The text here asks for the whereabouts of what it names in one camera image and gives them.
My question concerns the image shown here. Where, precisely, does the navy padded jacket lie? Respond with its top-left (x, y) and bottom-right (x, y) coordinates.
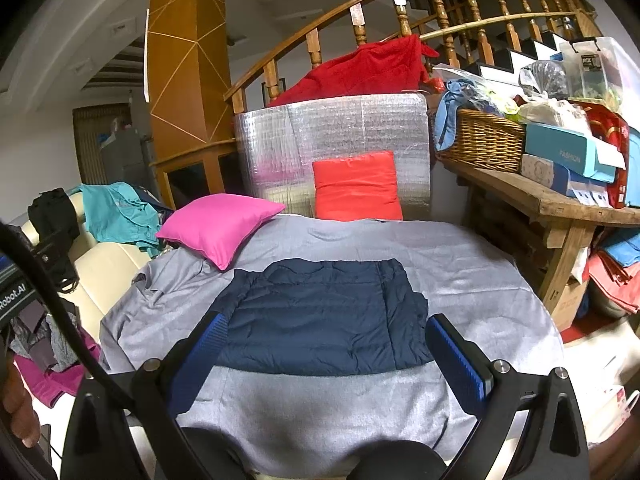
top-left (207, 257), bottom-right (435, 376)

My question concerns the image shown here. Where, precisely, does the silver foil insulation mat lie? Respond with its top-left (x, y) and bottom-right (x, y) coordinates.
top-left (234, 92), bottom-right (432, 220)

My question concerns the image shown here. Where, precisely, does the wooden stair railing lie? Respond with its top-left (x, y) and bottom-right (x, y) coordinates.
top-left (222, 0), bottom-right (603, 116)

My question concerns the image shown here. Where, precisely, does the cream leather sofa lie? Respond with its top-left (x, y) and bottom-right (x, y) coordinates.
top-left (10, 192), bottom-right (161, 341)

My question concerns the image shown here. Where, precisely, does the teal shoe box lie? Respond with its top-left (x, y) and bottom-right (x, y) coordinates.
top-left (524, 122), bottom-right (627, 184)

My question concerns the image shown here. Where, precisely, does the clear plastic bag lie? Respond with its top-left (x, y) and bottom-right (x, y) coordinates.
top-left (519, 60), bottom-right (571, 101)

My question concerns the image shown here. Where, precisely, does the stack of pink cloths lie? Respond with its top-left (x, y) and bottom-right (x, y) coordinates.
top-left (585, 252), bottom-right (640, 316)

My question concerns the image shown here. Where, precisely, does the white shopping bag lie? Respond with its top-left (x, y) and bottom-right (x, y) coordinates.
top-left (585, 385), bottom-right (640, 446)

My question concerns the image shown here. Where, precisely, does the white plastic bag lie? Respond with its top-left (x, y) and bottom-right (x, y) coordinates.
top-left (517, 97), bottom-right (593, 136)

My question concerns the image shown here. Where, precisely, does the red cushion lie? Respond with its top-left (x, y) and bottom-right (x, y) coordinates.
top-left (311, 151), bottom-right (404, 222)

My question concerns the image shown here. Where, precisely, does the magenta cloth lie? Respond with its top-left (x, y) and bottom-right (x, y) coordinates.
top-left (14, 330), bottom-right (103, 408)

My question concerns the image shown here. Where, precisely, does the light blue storage box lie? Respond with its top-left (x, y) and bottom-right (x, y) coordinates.
top-left (625, 127), bottom-right (640, 208)

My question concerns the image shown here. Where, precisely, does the golden wooden column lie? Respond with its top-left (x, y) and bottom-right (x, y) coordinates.
top-left (144, 0), bottom-right (238, 211)

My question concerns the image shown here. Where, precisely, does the pink pillow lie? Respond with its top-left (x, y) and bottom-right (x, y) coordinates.
top-left (156, 195), bottom-right (286, 271)

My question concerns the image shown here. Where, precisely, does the black cable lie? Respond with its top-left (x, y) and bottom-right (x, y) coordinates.
top-left (0, 220), bottom-right (201, 480)

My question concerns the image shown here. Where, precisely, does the person's left forearm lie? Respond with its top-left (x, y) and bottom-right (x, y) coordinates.
top-left (0, 355), bottom-right (42, 451)

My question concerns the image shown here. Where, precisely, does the black garment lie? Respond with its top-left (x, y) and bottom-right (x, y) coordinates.
top-left (27, 189), bottom-right (82, 293)

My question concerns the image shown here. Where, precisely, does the clear plastic storage bin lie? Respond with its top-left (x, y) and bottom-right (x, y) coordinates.
top-left (557, 36), bottom-right (640, 121)

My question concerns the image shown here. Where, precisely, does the cardboard box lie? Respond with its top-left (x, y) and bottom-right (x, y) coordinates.
top-left (552, 280), bottom-right (591, 333)

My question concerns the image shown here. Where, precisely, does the red gift box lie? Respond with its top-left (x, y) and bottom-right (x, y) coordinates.
top-left (575, 102), bottom-right (631, 208)

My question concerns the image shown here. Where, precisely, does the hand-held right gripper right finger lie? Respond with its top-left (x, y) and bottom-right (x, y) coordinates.
top-left (425, 312), bottom-right (591, 480)

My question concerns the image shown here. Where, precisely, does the large wicker basket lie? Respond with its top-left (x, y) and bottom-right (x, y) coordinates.
top-left (435, 108), bottom-right (528, 173)

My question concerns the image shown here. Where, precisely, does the blue folded cloth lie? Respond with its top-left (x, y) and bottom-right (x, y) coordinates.
top-left (600, 237), bottom-right (640, 267)

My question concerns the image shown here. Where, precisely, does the teal garment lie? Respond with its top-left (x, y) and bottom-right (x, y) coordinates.
top-left (70, 181), bottom-right (168, 258)

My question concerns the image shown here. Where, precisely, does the grey bed sheet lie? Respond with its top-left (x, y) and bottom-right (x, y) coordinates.
top-left (99, 215), bottom-right (565, 478)

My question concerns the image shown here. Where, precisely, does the white patterned box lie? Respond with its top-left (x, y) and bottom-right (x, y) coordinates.
top-left (520, 154), bottom-right (613, 208)

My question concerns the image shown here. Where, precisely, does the grey garment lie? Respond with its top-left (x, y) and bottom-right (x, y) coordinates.
top-left (7, 302), bottom-right (81, 373)

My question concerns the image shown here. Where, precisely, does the red blanket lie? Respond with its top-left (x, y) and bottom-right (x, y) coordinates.
top-left (267, 34), bottom-right (441, 108)

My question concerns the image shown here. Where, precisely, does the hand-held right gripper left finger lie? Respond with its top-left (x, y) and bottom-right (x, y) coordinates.
top-left (60, 310), bottom-right (228, 480)

